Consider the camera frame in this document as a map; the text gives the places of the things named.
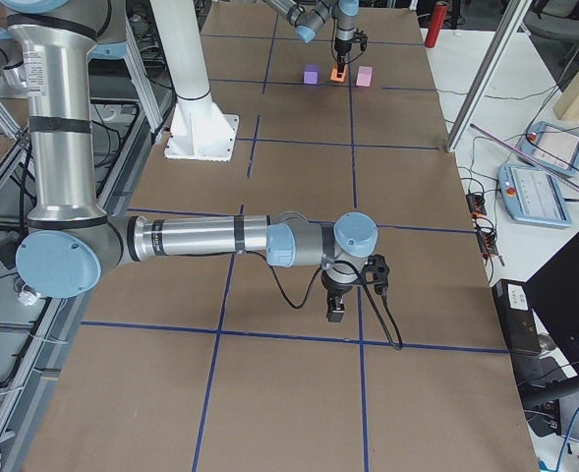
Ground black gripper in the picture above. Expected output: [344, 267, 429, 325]
[334, 39, 352, 75]
[321, 262, 362, 324]

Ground orange foam block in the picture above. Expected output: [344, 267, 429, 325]
[330, 65, 348, 83]

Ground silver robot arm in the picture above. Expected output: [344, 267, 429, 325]
[265, 0, 368, 82]
[1, 1, 380, 322]

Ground pink foam block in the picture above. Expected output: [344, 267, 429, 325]
[356, 66, 373, 88]

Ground purple foam block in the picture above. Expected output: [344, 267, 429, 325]
[303, 64, 319, 85]

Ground red cylinder bottle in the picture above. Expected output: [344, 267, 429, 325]
[425, 1, 448, 48]

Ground orange black connector strip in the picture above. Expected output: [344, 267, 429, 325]
[465, 192, 503, 265]

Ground black box with label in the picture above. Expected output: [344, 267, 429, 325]
[492, 279, 542, 356]

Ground lower teach pendant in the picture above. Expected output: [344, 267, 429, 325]
[497, 163, 572, 228]

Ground teach pendant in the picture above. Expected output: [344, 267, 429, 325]
[497, 163, 572, 228]
[518, 121, 579, 177]

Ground black laptop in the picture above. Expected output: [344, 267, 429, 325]
[525, 231, 579, 362]

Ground upper teach pendant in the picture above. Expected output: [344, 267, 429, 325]
[518, 121, 579, 177]

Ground purple rod green tip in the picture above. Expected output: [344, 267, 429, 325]
[470, 123, 579, 193]

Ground black camera cable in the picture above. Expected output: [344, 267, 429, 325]
[243, 250, 404, 351]

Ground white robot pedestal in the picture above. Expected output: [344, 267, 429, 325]
[151, 0, 239, 162]

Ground aluminium frame post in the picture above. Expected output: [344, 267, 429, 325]
[445, 0, 531, 152]

